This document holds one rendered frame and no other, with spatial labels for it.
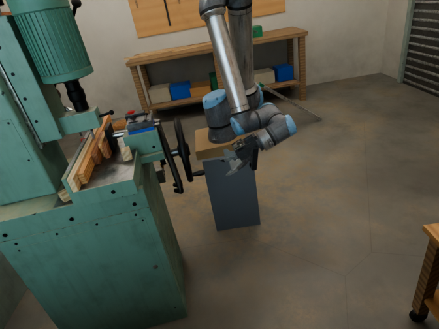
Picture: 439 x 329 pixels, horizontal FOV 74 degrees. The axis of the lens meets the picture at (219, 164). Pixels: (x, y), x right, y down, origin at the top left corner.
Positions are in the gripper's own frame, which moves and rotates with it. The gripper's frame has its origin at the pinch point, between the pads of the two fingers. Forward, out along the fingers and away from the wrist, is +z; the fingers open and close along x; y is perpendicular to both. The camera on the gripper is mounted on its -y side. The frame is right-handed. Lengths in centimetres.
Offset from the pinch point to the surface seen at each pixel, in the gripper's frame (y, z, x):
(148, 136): 32.7, 17.1, 4.7
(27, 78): 71, 38, 3
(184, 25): 32, -31, -320
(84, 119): 50, 34, 0
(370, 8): -73, -258, -290
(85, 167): 40, 37, 20
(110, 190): 32, 32, 28
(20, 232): 32, 74, 18
